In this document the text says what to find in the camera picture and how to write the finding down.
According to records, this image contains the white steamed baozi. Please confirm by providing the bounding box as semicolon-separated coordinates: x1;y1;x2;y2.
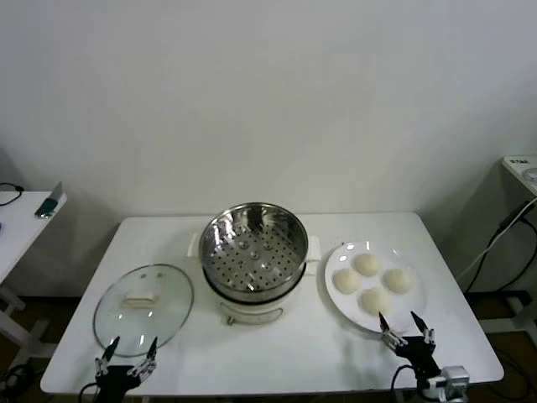
332;268;362;294
359;287;394;316
354;253;381;277
383;268;414;294

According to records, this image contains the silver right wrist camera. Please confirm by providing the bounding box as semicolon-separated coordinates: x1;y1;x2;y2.
435;365;470;402

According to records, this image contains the white power cable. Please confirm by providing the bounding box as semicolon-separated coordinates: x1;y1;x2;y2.
456;207;537;283

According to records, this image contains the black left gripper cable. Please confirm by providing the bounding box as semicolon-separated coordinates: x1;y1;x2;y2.
80;380;102;403

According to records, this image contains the white round plate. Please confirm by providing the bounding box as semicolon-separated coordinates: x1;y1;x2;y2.
324;240;429;335

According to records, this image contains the black floor cable bundle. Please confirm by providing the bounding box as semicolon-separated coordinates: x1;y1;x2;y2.
0;363;31;396

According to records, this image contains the black power cable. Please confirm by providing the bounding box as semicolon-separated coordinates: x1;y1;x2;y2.
464;217;537;294

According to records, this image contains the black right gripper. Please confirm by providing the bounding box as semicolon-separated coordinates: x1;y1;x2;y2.
378;310;442;388

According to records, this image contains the black floor cable loop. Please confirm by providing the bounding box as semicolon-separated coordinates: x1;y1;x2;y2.
498;347;537;400

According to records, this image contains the black power adapter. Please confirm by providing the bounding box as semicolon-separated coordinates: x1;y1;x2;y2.
497;200;532;234

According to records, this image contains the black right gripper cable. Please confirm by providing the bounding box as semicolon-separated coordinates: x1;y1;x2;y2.
389;364;417;403

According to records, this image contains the perforated steel steamer basket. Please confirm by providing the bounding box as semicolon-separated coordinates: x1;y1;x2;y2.
198;202;310;303

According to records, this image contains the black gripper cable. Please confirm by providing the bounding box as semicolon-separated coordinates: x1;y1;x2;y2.
80;380;102;403
389;364;417;403

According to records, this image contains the green handled scraper tool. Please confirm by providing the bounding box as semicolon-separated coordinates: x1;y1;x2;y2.
34;181;67;219

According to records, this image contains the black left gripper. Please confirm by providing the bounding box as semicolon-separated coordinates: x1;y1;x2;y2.
94;335;159;403

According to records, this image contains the thin black cable on side table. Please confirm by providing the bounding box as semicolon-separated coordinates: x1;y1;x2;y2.
0;182;24;207

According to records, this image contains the white electric cooker base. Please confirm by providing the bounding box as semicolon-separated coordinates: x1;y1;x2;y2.
187;233;322;327

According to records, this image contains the white side table with tool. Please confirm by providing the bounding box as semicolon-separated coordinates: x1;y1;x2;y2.
0;191;68;358

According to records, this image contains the glass lid with cream handle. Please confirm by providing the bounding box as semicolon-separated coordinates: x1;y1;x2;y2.
92;263;196;359

